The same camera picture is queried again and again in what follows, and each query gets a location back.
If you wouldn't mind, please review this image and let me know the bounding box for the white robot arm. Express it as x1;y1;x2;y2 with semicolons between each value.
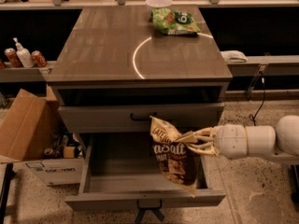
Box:
177;115;299;165

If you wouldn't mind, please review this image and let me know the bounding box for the black stand edge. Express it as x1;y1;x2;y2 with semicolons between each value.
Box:
0;163;15;224
291;165;299;203

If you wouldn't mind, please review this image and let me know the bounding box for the red soda can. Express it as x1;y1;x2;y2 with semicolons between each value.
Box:
5;48;21;68
32;50;48;67

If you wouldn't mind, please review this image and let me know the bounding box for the brown chip bag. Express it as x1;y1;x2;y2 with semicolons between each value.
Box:
150;117;197;197

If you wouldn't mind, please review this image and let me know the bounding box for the white pump bottle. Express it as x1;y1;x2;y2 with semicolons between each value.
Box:
13;37;35;68

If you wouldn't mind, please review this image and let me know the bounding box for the open cardboard box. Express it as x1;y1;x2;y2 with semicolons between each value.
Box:
0;89;83;186

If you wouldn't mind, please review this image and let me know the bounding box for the red soda can right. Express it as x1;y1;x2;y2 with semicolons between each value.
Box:
32;50;48;67

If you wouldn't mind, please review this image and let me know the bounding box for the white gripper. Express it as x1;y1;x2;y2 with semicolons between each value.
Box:
177;124;248;160

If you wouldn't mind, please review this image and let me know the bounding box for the black cable on floor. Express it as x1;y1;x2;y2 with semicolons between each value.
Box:
248;75;267;127

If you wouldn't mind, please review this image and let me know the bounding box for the grey drawer cabinet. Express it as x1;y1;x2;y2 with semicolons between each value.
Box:
47;5;234;135

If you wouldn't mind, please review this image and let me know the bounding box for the white folded cloth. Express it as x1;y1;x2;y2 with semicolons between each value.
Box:
221;50;248;63

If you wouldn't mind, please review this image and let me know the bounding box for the black stand right edge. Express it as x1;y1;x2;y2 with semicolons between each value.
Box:
291;165;299;203

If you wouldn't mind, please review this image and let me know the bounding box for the red soda can left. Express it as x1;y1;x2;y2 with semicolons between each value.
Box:
5;48;21;68

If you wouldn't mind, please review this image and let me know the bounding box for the green chip bag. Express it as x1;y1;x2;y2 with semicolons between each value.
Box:
151;7;201;35

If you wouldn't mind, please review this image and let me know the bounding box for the black stand left edge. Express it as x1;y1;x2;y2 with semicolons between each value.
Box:
0;163;15;224

